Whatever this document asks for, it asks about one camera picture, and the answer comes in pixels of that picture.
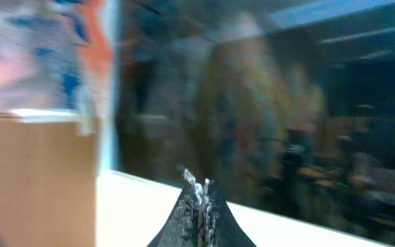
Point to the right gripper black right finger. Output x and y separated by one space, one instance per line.
220 226

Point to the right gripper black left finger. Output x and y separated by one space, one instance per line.
181 227

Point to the wooden side panel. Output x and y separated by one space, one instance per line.
47 184

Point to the white window sill frame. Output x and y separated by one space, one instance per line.
131 211

